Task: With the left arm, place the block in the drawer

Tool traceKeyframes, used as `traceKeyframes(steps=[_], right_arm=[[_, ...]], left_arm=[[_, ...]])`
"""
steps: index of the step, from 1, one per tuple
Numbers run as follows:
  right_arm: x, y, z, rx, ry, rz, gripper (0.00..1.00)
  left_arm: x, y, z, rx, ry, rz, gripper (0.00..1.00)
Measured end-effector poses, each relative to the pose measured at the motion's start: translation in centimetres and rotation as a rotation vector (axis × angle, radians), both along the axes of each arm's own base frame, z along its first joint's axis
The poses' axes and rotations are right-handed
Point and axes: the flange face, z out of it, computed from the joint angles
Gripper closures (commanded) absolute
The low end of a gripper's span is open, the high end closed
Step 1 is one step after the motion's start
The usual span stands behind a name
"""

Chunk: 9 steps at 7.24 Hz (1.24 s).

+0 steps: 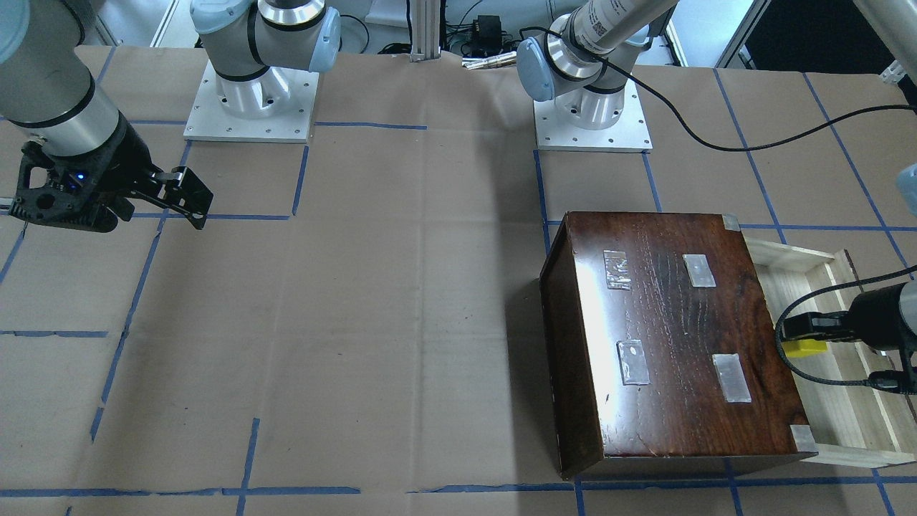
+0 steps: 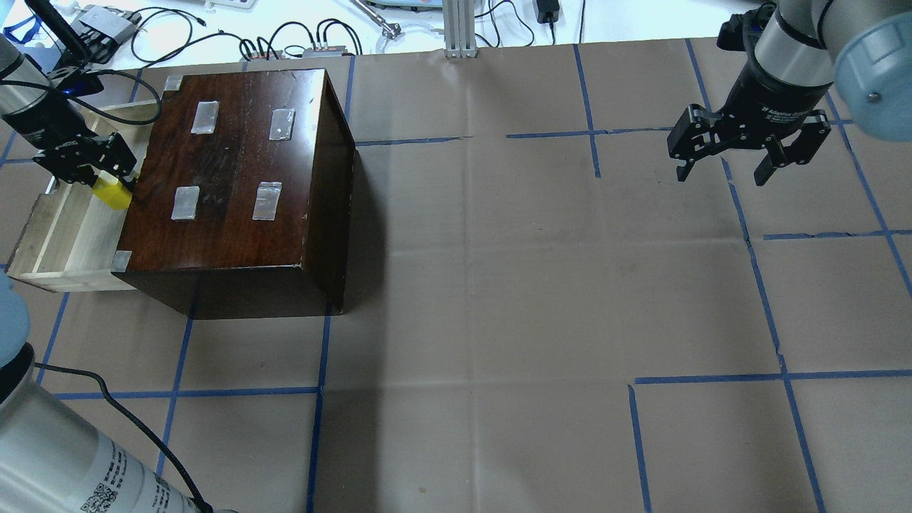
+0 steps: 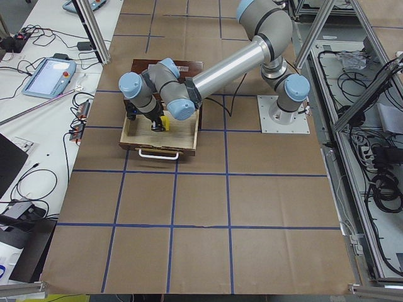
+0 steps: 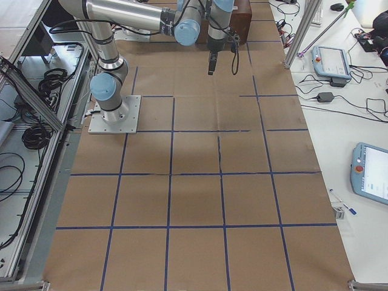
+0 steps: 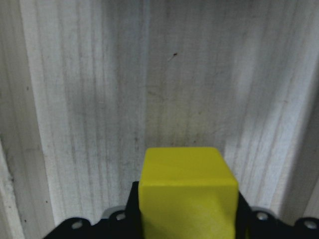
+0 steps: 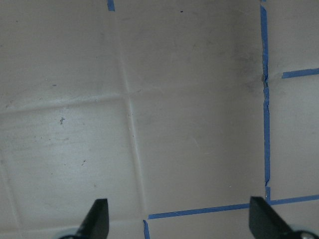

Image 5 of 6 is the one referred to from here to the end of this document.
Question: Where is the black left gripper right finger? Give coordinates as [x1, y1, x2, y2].
[235, 192, 252, 239]

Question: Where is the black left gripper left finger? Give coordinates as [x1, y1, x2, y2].
[124, 181, 142, 239]

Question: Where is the light wooden drawer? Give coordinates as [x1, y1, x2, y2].
[0, 0, 319, 239]

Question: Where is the yellow block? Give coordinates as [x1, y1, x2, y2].
[138, 147, 239, 239]

